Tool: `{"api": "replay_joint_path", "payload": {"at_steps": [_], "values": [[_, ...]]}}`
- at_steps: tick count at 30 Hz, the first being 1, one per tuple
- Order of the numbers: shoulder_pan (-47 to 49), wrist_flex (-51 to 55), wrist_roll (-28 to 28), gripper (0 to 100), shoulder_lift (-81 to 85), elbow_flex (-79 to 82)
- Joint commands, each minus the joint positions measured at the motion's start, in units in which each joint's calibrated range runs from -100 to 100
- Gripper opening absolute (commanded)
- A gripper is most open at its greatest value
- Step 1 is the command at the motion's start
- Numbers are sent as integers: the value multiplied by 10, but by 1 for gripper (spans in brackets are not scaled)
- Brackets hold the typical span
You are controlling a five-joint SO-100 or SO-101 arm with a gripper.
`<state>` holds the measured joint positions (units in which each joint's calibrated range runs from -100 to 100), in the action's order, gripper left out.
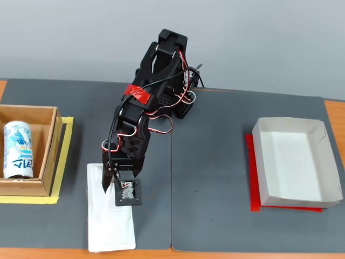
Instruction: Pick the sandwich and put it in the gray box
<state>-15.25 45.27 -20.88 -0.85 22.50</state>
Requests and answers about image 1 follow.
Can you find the red tape strip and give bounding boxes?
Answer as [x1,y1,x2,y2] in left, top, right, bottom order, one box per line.
[124,84,151,104]

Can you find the black camera cable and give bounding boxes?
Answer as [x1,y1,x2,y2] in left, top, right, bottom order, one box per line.
[106,63,203,189]

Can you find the white plastic blister package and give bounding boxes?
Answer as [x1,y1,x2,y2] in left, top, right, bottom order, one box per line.
[86,162,137,254]

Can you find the red white servo wires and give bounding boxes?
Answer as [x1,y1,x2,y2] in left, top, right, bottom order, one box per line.
[101,50,196,154]

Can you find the black square wrist camera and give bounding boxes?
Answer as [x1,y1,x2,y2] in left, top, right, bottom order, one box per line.
[115,178,142,208]

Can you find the gray table mat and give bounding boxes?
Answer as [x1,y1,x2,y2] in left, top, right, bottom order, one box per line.
[171,87,345,254]
[0,78,173,250]

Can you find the brown cardboard box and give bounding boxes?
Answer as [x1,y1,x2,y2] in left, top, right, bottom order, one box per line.
[0,104,64,197]

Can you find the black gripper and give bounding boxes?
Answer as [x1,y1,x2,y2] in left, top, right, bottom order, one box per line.
[101,151,146,194]

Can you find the red paper sheet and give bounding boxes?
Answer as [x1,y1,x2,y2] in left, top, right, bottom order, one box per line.
[244,134,323,213]

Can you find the white blue drink can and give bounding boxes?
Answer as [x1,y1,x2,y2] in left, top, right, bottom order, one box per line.
[3,120,35,179]

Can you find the yellow masking tape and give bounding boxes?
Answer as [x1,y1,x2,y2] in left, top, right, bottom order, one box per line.
[0,116,74,205]

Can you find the gray paper box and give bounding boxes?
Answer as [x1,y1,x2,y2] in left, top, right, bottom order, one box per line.
[252,117,343,209]

